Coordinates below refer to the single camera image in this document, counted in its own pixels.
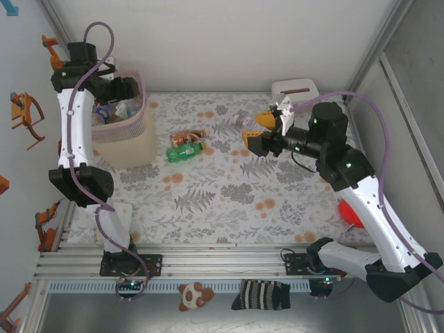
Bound copper label plastic bottle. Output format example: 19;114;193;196
169;127;212;146

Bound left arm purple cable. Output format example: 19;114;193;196
65;21;150;302

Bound white colourful-print diaper pack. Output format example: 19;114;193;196
93;202;133;244

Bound beige ribbed plastic bin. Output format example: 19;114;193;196
90;67;157;170

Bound red rubber toy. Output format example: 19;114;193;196
338;199;367;230

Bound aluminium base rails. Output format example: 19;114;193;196
34;242;422;278

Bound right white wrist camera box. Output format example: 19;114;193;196
268;94;296;135

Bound clear bottle light-blue round logo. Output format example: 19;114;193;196
92;105;114;126

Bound purple label plastic bottle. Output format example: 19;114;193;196
231;110;259;131

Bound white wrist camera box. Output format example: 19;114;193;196
96;56;118;80
268;94;296;135

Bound white pink tissue box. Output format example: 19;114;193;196
271;77;321;105

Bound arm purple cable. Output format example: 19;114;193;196
291;90;444;315
65;21;150;302

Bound green plastic soda bottle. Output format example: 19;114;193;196
165;141;208;164

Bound small circuit board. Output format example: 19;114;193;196
309;276;343;298
115;276;146;295

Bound brown white panda plush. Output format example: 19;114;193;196
178;281;216;312

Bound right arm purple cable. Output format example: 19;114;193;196
291;90;444;315

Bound black white striped sock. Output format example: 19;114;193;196
230;279;291;311

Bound aluminium corner post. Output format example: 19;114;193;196
341;0;416;103
37;0;89;93

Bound blue wall sticker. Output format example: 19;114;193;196
0;0;20;17

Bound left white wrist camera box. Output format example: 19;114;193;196
96;56;118;80

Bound white slotted cable duct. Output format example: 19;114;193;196
46;280;311;294

